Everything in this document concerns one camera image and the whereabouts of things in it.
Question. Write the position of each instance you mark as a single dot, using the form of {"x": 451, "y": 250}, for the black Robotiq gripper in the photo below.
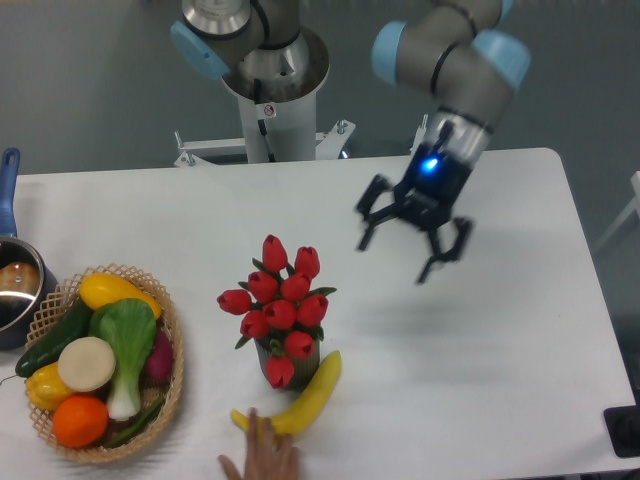
{"x": 432, "y": 190}

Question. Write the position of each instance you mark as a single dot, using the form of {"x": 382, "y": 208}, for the orange fruit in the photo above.
{"x": 80, "y": 420}

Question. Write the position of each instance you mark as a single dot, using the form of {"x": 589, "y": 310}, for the dark grey ribbed vase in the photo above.
{"x": 289, "y": 358}

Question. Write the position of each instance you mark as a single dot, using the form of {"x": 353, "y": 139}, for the black device at table edge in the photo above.
{"x": 623, "y": 429}

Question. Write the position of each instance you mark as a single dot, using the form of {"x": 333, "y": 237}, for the purple sweet potato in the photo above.
{"x": 159, "y": 364}

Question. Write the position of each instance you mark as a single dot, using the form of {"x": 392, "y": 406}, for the yellow bell pepper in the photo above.
{"x": 45, "y": 388}

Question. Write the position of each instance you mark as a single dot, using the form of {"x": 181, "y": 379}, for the woven wicker basket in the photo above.
{"x": 50, "y": 312}

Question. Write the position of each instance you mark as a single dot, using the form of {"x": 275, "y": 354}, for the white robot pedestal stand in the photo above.
{"x": 272, "y": 132}

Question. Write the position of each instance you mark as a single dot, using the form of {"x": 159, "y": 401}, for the green cucumber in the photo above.
{"x": 73, "y": 325}

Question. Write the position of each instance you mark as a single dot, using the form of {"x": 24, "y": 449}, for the yellow squash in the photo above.
{"x": 100, "y": 289}

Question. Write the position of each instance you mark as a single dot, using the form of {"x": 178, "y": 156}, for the beige round disc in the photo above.
{"x": 86, "y": 364}

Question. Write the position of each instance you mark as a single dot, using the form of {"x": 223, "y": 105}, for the green chili pepper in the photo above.
{"x": 144, "y": 419}

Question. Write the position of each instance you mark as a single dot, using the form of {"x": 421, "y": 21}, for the blue saucepan with lid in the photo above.
{"x": 25, "y": 278}

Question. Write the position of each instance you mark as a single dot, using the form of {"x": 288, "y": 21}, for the red tulip bouquet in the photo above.
{"x": 278, "y": 294}

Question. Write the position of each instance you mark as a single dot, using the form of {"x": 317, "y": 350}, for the green bok choy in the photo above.
{"x": 128, "y": 326}

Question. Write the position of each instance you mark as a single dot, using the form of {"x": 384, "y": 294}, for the yellow banana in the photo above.
{"x": 316, "y": 378}

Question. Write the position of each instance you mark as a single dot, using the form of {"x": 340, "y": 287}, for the bare human hand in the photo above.
{"x": 267, "y": 456}

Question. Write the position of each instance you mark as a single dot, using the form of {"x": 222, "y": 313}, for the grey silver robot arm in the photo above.
{"x": 275, "y": 66}

